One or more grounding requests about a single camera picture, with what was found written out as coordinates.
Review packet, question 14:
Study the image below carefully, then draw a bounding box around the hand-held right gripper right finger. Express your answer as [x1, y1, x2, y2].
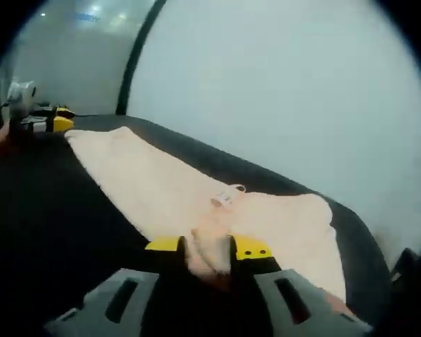
[227, 234, 373, 337]

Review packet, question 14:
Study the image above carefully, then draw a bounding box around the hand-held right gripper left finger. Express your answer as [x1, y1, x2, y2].
[42, 234, 187, 337]

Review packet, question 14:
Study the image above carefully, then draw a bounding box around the pink fluffy towel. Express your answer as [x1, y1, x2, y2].
[63, 126, 348, 303]

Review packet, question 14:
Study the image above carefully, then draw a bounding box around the dark chair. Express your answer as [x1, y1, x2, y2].
[388, 246, 421, 284]

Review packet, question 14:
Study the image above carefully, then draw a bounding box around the black glass partition frame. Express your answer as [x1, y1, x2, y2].
[114, 0, 168, 116]

